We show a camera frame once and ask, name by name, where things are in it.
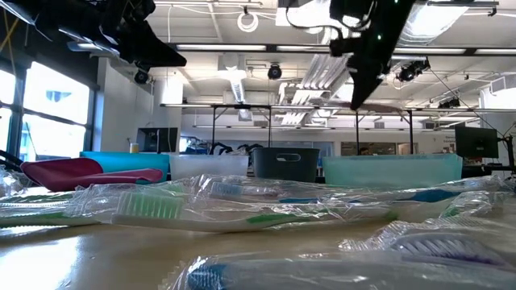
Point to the dark grey plastic bin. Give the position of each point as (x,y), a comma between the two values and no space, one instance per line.
(266,167)

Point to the yellow cup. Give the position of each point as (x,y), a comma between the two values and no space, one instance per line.
(134,148)

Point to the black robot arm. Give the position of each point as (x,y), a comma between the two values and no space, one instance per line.
(217,147)

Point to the magenta plastic bin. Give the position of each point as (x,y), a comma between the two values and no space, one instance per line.
(60,171)

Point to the person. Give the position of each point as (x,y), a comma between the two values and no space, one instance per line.
(363,152)

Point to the bright blue plastic bin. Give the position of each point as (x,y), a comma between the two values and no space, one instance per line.
(121,160)

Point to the black computer monitor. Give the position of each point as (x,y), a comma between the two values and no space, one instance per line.
(475,142)
(157,140)

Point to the black round camera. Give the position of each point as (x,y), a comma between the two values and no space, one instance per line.
(275,72)

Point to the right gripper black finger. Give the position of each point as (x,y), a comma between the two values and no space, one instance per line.
(371,72)

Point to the black gantry frame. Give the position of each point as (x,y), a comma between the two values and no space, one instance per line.
(269,125)

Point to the teal translucent plastic bin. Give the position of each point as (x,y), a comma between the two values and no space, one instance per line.
(391,171)

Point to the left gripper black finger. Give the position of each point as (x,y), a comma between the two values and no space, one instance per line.
(137,44)

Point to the clear white plastic bin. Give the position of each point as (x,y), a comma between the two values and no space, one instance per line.
(209,163)

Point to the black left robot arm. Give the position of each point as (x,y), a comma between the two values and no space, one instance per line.
(32,16)

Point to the black monitor stand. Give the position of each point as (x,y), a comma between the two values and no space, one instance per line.
(510,153)

